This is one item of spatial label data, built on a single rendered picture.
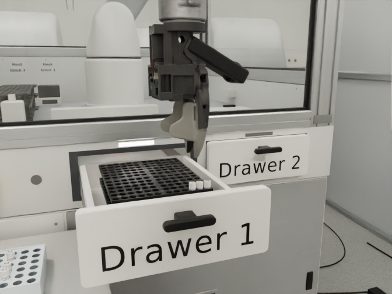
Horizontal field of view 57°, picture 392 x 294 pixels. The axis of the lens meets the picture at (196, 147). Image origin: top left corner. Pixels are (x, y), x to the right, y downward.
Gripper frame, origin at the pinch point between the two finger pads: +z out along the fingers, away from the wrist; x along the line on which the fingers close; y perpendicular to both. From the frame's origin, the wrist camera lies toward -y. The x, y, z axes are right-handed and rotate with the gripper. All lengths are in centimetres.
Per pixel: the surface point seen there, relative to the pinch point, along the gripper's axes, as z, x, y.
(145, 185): 7.7, -5.6, 7.8
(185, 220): 6.5, 14.1, 6.7
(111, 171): 7.4, -15.4, 12.7
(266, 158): 9.8, -21.3, -26.9
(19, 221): 18.5, -23.1, 31.6
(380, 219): 86, -109, -167
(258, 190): 5.0, 10.8, -6.3
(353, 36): -32, -151, -171
